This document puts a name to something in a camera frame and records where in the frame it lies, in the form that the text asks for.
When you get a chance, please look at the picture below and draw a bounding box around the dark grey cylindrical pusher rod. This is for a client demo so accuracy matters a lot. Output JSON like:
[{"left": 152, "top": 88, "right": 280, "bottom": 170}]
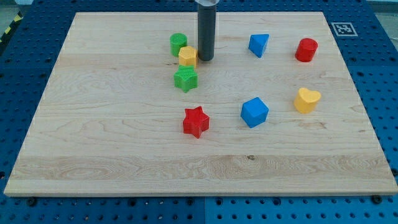
[{"left": 198, "top": 4, "right": 216, "bottom": 61}]

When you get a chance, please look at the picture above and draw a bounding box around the silver rod mount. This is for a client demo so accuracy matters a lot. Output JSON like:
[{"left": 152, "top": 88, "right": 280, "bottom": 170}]
[{"left": 195, "top": 0, "right": 219, "bottom": 6}]

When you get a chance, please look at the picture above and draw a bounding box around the blue triangle block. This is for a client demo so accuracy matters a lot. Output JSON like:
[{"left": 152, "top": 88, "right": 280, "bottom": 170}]
[{"left": 248, "top": 34, "right": 270, "bottom": 58}]

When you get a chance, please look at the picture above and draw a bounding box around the green cylinder block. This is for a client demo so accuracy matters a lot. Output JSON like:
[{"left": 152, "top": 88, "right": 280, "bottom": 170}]
[{"left": 169, "top": 33, "right": 188, "bottom": 57}]

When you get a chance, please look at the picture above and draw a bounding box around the yellow hexagon block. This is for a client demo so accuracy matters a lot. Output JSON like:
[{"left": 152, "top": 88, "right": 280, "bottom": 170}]
[{"left": 178, "top": 46, "right": 198, "bottom": 68}]

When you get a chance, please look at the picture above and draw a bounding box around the green star block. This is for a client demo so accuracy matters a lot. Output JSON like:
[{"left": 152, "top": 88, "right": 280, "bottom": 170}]
[{"left": 174, "top": 65, "right": 198, "bottom": 93}]

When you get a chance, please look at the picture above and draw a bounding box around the red cylinder block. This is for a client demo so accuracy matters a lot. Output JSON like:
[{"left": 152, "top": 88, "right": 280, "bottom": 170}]
[{"left": 295, "top": 38, "right": 318, "bottom": 62}]

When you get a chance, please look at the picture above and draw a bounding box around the red star block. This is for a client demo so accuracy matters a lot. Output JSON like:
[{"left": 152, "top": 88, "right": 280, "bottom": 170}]
[{"left": 183, "top": 106, "right": 210, "bottom": 139}]

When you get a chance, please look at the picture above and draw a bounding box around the blue cube block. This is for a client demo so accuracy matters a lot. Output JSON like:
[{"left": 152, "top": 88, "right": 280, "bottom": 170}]
[{"left": 241, "top": 97, "right": 269, "bottom": 128}]

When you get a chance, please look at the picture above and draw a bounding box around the yellow heart block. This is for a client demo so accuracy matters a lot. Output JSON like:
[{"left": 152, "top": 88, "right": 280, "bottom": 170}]
[{"left": 294, "top": 88, "right": 322, "bottom": 114}]

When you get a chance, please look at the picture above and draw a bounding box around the white fiducial marker tag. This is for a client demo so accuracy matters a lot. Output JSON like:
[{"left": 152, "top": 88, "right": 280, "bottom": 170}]
[{"left": 331, "top": 22, "right": 358, "bottom": 37}]

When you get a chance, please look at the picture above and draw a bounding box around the light wooden board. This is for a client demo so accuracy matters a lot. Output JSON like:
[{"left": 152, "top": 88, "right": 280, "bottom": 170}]
[{"left": 4, "top": 12, "right": 397, "bottom": 197}]

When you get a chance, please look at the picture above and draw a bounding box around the black board clamp bolt right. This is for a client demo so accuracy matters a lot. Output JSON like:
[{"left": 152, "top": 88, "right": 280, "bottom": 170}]
[{"left": 371, "top": 195, "right": 382, "bottom": 205}]

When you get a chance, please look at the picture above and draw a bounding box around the black board clamp bolt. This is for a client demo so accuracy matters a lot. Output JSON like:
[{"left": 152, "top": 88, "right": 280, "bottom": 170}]
[
  {"left": 26, "top": 197, "right": 37, "bottom": 207},
  {"left": 371, "top": 195, "right": 382, "bottom": 205}
]

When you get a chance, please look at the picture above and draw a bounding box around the black board clamp bolt left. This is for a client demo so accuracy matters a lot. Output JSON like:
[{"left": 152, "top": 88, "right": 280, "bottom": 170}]
[{"left": 26, "top": 197, "right": 37, "bottom": 207}]

